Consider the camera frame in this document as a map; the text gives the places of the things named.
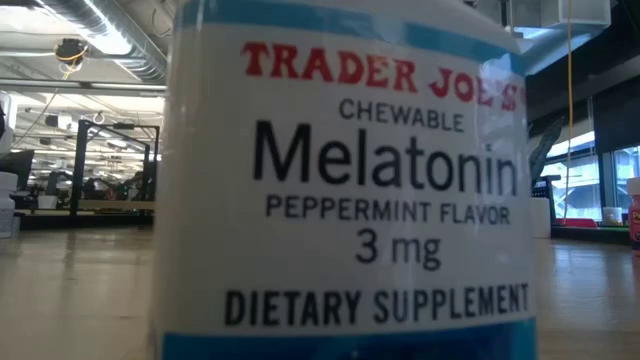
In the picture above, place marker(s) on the white melatonin bottle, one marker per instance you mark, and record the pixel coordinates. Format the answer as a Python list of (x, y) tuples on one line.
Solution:
[(6, 210), (350, 250)]

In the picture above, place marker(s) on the pink medicine bottle white cap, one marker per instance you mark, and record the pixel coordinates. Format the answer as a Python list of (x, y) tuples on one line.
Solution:
[(635, 225)]

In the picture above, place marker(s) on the white planter pot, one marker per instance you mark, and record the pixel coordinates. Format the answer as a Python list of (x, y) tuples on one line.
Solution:
[(541, 217)]

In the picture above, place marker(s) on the green potted plant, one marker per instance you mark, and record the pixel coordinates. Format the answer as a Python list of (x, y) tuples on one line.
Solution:
[(545, 150)]

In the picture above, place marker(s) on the red tray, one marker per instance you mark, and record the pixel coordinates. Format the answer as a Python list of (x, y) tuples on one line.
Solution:
[(580, 223)]

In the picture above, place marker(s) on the white bucket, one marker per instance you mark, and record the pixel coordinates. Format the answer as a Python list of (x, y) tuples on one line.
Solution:
[(47, 201)]

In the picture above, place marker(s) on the black round ceiling fixture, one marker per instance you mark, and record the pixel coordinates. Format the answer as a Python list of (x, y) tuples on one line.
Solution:
[(71, 50)]

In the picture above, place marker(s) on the green mat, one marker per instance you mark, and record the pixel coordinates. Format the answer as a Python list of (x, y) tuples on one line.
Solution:
[(615, 229)]

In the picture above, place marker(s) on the white hanging box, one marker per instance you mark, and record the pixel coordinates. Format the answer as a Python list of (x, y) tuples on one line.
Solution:
[(575, 12)]

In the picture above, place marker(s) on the black computer monitor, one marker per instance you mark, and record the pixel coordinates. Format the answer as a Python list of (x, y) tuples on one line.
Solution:
[(15, 167)]

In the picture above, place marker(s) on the silver ventilation duct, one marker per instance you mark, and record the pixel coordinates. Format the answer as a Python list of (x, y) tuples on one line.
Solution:
[(145, 62)]

